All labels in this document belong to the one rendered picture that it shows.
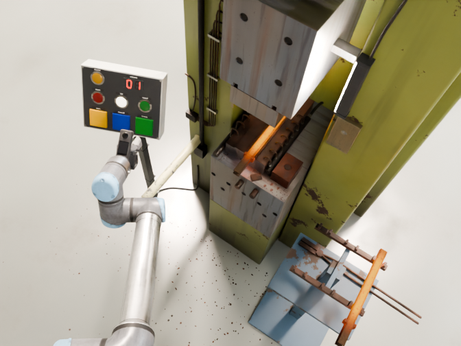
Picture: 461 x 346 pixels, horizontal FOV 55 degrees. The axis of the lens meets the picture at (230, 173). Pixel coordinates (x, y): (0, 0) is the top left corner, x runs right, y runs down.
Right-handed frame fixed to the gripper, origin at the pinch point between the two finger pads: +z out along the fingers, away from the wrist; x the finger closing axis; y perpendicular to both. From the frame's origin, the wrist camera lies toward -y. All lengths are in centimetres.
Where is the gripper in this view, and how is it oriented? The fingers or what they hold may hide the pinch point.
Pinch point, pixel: (136, 136)
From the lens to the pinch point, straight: 183.1
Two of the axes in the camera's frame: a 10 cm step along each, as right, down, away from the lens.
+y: -1.3, 8.4, 5.3
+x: 9.8, 1.8, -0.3
